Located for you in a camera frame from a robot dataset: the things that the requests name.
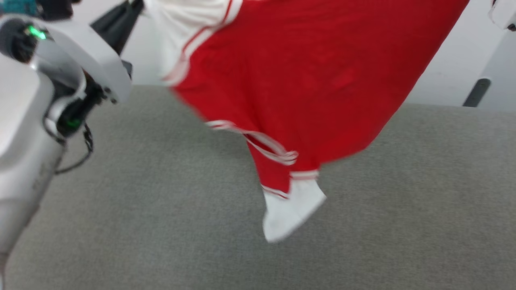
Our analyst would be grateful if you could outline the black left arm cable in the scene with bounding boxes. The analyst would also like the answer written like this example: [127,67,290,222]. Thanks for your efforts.
[44,121,94,175]

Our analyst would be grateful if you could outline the black tubular leg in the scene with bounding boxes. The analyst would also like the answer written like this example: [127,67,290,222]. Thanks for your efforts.
[462,78,492,108]

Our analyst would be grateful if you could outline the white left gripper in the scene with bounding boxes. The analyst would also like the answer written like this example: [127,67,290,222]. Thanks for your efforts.
[38,0,144,104]

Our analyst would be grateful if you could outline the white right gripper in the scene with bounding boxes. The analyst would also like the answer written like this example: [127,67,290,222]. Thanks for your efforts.
[487,0,516,31]

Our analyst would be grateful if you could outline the red and white jersey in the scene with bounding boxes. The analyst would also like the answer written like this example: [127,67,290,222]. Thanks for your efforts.
[143,0,470,243]

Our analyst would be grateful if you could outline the white panel with screws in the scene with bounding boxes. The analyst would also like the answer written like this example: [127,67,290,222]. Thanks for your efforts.
[474,30,516,112]

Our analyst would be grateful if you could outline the teal left camera connector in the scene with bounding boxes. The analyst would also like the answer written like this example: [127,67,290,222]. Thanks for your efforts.
[0,0,37,17]

